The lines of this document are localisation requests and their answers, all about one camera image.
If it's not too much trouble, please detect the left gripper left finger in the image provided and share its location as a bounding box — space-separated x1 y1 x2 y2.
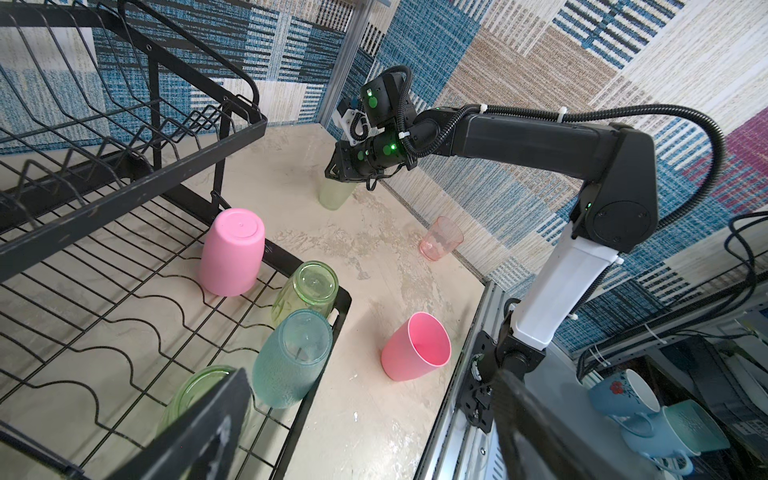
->
109 368 251 479

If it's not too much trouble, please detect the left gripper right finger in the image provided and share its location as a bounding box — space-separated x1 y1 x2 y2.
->
491 368 654 479

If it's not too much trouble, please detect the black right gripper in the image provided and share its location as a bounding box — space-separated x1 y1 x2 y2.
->
324 140 384 183

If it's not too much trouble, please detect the pale green translucent cup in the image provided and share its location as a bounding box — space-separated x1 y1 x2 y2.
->
318 178 357 211

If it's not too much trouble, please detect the teal translucent cup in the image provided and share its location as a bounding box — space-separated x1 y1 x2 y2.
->
252 309 333 409

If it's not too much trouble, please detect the bright green translucent cup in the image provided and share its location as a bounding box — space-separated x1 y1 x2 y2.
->
271 261 339 327

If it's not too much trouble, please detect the pink cup edge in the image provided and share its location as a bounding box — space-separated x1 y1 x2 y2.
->
198 208 265 297

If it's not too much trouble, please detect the blue floral mug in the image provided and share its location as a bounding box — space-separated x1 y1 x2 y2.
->
588 369 661 438

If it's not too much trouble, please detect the translucent pink cup right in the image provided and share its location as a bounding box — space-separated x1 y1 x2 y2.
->
419 216 464 261

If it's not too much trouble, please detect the light teal mug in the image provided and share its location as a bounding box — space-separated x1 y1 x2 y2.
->
621 400 731 476

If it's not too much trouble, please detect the opaque pink cup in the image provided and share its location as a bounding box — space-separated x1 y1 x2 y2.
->
380 312 452 382

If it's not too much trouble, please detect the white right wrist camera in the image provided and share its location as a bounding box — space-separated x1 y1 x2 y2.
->
332 97 370 146

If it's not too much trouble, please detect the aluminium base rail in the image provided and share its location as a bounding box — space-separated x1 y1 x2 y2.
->
415 281 610 479

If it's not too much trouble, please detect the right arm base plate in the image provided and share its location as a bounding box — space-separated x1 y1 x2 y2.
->
457 328 546 433

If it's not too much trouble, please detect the black wire dish rack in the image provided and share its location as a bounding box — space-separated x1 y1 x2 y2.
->
1 1 352 479

